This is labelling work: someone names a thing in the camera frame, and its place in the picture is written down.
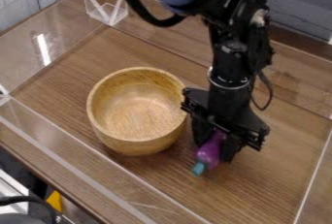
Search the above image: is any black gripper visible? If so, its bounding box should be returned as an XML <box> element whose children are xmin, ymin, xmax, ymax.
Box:
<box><xmin>181</xmin><ymin>80</ymin><xmax>271</xmax><ymax>162</ymax></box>

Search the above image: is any purple toy eggplant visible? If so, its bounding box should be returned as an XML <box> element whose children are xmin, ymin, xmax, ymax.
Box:
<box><xmin>192</xmin><ymin>131</ymin><xmax>228</xmax><ymax>176</ymax></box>

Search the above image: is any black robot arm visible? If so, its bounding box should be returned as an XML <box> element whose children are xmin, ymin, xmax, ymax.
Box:
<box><xmin>126</xmin><ymin>0</ymin><xmax>273</xmax><ymax>162</ymax></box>

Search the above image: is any brown wooden bowl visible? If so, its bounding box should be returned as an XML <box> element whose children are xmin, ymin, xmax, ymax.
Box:
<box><xmin>86</xmin><ymin>67</ymin><xmax>188</xmax><ymax>156</ymax></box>

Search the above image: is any clear acrylic tray enclosure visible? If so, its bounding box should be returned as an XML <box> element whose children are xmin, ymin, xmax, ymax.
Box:
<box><xmin>0</xmin><ymin>0</ymin><xmax>332</xmax><ymax>224</ymax></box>

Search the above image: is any black cable loop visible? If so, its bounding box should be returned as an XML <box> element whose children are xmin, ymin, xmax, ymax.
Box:
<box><xmin>0</xmin><ymin>196</ymin><xmax>61</xmax><ymax>224</ymax></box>

